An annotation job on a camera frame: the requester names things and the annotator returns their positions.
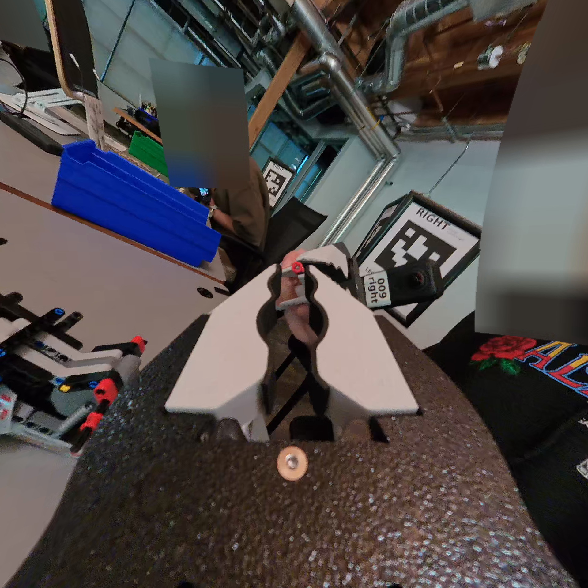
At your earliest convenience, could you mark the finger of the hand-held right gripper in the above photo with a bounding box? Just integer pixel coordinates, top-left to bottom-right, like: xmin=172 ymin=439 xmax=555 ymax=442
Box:
xmin=317 ymin=259 xmax=361 ymax=299
xmin=301 ymin=243 xmax=352 ymax=272

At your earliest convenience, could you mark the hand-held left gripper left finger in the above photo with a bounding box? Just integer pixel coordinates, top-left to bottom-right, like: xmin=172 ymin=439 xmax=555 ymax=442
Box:
xmin=164 ymin=264 xmax=282 ymax=443

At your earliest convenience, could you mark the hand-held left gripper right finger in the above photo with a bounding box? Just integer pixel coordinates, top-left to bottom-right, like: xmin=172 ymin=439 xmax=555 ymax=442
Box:
xmin=303 ymin=269 xmax=420 ymax=443

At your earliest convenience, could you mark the grey brick piece red pin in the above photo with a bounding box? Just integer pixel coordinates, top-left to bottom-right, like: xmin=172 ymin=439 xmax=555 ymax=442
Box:
xmin=275 ymin=261 xmax=307 ymax=311

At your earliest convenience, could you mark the toy brick truck model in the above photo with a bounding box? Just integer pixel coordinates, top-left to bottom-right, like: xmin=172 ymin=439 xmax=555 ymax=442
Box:
xmin=0 ymin=292 xmax=149 ymax=456

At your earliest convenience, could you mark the person's right hand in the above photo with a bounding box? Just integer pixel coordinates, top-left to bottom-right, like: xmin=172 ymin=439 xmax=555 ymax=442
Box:
xmin=278 ymin=250 xmax=322 ymax=345

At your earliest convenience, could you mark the black chair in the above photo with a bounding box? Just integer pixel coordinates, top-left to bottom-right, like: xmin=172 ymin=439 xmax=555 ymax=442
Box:
xmin=264 ymin=198 xmax=329 ymax=276

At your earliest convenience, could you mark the black white marker poster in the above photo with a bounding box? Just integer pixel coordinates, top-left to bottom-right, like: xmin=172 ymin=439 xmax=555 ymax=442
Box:
xmin=261 ymin=157 xmax=295 ymax=209

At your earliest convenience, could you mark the metal pipe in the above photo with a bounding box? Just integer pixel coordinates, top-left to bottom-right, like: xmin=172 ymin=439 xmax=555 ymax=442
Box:
xmin=289 ymin=0 xmax=401 ymax=246

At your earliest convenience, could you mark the person in black hoodie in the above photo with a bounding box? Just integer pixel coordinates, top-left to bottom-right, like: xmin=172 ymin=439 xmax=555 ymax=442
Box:
xmin=423 ymin=310 xmax=588 ymax=588

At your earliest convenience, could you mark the blue plastic bin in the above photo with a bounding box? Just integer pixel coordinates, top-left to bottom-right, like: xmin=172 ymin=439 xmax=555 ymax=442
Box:
xmin=51 ymin=140 xmax=222 ymax=268

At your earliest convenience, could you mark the green plastic bin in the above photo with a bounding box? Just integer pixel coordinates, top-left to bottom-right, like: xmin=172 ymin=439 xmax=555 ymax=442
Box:
xmin=128 ymin=131 xmax=170 ymax=177

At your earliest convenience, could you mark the white paper strip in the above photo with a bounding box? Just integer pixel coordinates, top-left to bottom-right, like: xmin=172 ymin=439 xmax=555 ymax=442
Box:
xmin=85 ymin=94 xmax=104 ymax=150

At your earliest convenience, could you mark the black keyboard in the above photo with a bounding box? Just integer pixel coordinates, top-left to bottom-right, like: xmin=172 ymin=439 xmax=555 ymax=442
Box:
xmin=0 ymin=112 xmax=62 ymax=156

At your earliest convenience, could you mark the white monitor stand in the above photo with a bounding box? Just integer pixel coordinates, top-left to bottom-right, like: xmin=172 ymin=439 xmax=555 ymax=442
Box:
xmin=0 ymin=87 xmax=81 ymax=136

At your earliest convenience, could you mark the plywood edged black panel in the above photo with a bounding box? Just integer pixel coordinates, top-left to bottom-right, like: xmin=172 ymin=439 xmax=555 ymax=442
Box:
xmin=46 ymin=0 xmax=99 ymax=99

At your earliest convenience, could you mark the metal ventilation duct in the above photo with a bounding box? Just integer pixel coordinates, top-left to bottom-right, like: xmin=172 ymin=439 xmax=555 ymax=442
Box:
xmin=358 ymin=0 xmax=474 ymax=92

